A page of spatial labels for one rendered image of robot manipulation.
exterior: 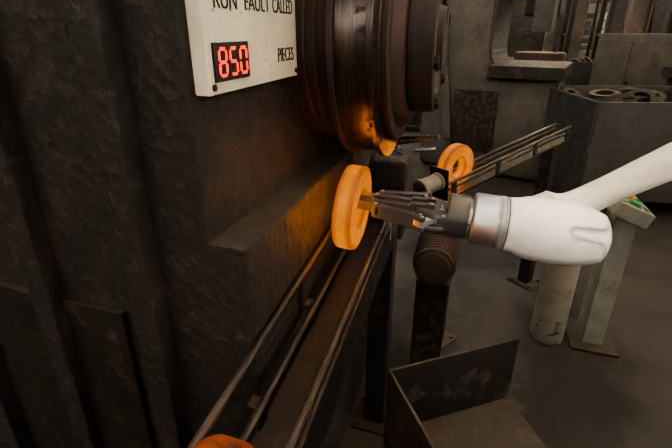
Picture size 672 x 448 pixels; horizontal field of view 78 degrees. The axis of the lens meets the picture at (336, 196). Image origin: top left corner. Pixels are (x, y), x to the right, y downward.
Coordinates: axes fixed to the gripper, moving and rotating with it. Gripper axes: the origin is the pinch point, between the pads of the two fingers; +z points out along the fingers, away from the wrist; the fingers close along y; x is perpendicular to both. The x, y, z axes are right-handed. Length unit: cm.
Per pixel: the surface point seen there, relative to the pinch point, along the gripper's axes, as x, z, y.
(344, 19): 30.3, 3.0, -2.1
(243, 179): 7.9, 12.7, -17.8
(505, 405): -22.0, -29.4, -17.0
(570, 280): -52, -63, 78
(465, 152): -8, -19, 71
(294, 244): -4.2, 6.5, -12.9
